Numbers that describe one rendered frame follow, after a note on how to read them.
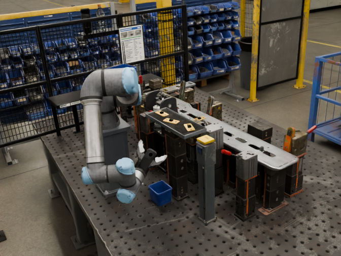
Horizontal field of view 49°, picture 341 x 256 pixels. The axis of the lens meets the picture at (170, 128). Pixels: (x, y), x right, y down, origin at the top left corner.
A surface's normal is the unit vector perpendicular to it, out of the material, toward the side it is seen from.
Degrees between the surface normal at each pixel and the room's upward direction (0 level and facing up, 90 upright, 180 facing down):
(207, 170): 90
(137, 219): 0
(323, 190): 0
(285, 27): 94
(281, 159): 0
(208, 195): 90
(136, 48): 90
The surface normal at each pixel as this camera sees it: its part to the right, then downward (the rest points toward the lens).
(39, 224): -0.06, -0.91
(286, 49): 0.44, 0.37
